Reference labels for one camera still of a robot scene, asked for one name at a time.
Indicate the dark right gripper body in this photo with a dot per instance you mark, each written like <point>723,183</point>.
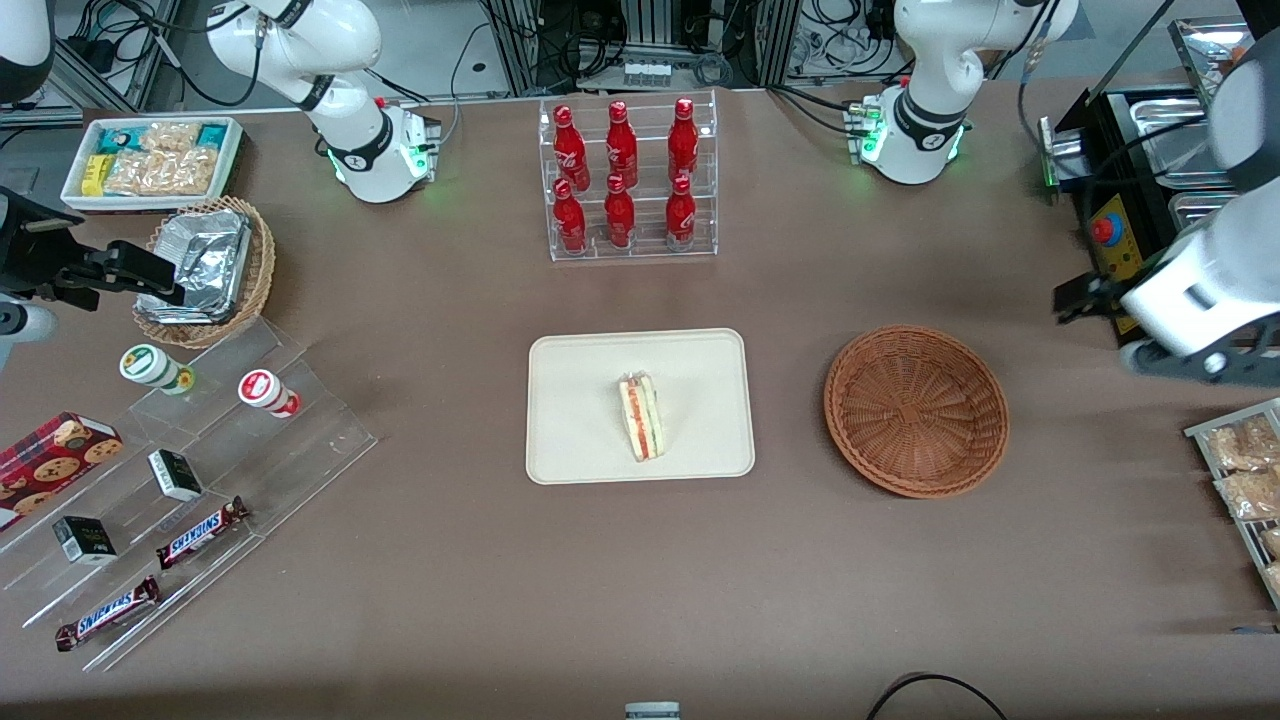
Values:
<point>28,243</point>

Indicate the triangular sandwich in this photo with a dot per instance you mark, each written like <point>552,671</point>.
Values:
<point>643,420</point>

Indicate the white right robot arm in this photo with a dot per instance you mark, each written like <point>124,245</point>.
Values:
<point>350,40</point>

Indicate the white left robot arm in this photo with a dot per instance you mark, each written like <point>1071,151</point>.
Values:
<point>935,60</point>

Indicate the light wicker basket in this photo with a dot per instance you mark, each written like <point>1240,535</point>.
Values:
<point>260,270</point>

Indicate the tray of packaged snacks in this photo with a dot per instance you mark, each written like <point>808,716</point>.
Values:
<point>1205,430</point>

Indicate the round brown wicker basket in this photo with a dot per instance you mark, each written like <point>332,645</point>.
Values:
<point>915,410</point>

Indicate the cream rectangular tray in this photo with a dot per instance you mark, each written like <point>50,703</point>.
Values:
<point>580,420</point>

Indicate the black food warmer appliance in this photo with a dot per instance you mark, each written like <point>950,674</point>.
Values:
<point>1115,250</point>

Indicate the silver foil packet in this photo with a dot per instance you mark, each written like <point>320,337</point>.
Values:
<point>185,308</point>
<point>205,255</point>

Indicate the steel warmer pan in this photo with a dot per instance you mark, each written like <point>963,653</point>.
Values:
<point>1170,150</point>
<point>1195,210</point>

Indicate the yellow snack pack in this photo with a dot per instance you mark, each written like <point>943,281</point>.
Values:
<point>94,175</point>

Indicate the green lid cup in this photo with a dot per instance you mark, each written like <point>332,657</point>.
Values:
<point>148,364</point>

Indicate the large clear bag of crackers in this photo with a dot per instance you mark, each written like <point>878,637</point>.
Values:
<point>160,172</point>

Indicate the white rectangular snack bin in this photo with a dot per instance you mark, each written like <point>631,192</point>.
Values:
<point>232,165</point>

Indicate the small teal snack pack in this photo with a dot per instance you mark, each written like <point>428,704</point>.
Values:
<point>211,135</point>

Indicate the red lid cup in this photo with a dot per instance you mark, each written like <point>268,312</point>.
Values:
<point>262,388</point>

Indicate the clear snack bag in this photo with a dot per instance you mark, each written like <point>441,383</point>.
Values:
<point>1240,445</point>
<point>1272,542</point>
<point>1274,580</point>
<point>1250,493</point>

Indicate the red plaid cookie box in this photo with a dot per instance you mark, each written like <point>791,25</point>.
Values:
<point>50,465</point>

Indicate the small black box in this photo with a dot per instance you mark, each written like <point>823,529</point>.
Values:
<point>175,475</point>
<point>85,540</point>

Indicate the clear acrylic stepped display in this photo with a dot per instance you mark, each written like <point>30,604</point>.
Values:
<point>300,450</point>

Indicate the snickers bar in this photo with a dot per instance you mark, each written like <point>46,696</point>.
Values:
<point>108,612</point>
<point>200,532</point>

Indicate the red cola bottle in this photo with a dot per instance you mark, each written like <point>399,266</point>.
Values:
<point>680,215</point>
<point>683,140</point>
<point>570,222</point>
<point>570,150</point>
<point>621,145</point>
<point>619,215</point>

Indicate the clear acrylic bottle rack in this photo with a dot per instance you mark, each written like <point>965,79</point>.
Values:
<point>645,250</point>

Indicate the white power strip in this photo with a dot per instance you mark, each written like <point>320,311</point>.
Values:
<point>646,74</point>

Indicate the small grey white device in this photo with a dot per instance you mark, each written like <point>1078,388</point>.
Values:
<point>652,711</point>

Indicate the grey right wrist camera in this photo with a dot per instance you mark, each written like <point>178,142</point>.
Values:
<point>25,325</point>

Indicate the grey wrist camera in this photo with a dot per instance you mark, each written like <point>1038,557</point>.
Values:
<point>1190,365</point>
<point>25,325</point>

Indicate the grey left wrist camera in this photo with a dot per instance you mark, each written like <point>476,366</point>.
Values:
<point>1190,365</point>

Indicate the aluminium equipment frame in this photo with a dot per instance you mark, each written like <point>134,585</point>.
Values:
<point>650,25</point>

